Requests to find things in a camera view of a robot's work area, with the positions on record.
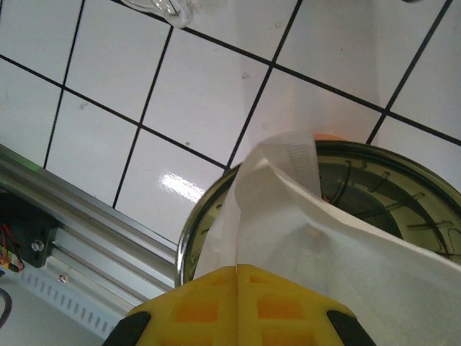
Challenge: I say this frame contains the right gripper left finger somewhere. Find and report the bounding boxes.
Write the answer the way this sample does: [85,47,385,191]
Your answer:
[102,265,238,346]

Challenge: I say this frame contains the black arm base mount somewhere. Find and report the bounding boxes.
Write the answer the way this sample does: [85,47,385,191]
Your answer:
[0,185,61,277]

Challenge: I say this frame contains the orange transparent pitcher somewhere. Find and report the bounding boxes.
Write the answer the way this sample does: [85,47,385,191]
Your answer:
[311,132,348,142]

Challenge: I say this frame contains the white paper coffee filter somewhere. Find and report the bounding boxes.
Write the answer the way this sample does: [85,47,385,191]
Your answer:
[193,130,461,346]

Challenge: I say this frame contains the aluminium frame rail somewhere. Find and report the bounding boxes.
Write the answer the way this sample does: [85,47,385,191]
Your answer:
[0,143,181,311]

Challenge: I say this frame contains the clear plastic pitcher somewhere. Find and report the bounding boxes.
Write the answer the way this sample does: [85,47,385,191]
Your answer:
[120,0,197,30]

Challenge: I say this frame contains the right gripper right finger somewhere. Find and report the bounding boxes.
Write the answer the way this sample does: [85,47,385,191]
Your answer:
[236,263,376,346]

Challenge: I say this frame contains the slotted white cable duct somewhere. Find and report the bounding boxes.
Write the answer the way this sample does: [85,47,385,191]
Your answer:
[14,268,125,342]

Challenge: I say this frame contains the green transparent coffee dripper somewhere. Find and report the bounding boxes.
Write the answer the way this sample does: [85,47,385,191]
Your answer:
[174,139,461,288]

